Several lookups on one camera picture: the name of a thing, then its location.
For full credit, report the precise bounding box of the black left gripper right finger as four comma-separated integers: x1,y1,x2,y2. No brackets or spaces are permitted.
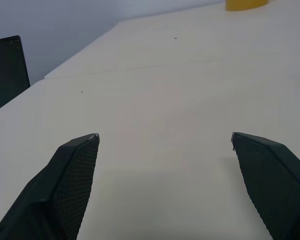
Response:
230,131,300,240

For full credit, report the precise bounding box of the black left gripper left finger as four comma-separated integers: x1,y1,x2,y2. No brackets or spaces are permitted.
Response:
0,132,100,240

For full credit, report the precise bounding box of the dark laptop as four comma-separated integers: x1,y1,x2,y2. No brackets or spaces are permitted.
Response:
0,35,31,116

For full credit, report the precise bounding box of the yellow tape roll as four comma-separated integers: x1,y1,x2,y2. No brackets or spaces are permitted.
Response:
225,0,270,12

